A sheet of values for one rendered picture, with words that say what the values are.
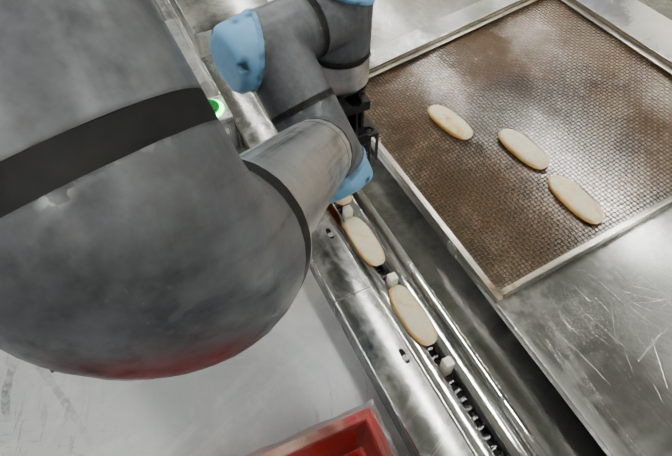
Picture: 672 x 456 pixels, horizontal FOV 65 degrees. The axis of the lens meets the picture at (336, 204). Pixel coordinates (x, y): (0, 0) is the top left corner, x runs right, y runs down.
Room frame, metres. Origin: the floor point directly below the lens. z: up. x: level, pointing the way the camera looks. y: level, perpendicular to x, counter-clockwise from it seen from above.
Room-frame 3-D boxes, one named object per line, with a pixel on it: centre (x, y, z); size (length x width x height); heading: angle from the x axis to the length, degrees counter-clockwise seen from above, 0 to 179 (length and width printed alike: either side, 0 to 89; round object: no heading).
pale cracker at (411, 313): (0.36, -0.10, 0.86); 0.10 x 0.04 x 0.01; 26
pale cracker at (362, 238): (0.48, -0.04, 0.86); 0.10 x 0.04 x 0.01; 26
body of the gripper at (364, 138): (0.56, -0.01, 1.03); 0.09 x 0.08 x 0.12; 26
